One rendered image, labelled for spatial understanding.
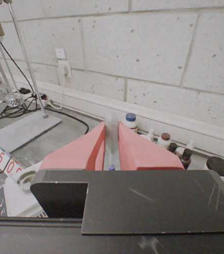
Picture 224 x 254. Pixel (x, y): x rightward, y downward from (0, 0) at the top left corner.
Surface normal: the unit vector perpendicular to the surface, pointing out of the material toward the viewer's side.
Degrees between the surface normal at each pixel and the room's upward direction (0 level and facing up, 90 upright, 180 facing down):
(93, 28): 90
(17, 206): 0
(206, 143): 90
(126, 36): 90
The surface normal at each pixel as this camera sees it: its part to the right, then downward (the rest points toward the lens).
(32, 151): 0.00, -0.81
